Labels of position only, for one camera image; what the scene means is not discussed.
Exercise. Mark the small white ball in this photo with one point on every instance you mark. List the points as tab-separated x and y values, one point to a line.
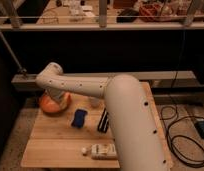
84	151

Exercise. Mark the grey metal support rod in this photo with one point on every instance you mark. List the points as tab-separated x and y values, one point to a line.
21	69

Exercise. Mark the orange ceramic bowl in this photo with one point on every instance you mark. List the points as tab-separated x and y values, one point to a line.
49	106

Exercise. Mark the blue power adapter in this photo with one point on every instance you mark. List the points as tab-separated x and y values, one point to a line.
200	128

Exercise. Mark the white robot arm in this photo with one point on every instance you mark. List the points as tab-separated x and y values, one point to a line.
138	145

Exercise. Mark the blue sponge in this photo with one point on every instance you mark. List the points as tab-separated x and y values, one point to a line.
79	118

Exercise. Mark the small clear cup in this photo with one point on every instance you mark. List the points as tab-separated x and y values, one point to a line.
94	102

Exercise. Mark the wooden table board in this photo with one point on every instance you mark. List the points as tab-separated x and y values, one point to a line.
55	144

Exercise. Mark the black striped box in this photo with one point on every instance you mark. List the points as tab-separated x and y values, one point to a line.
103	123

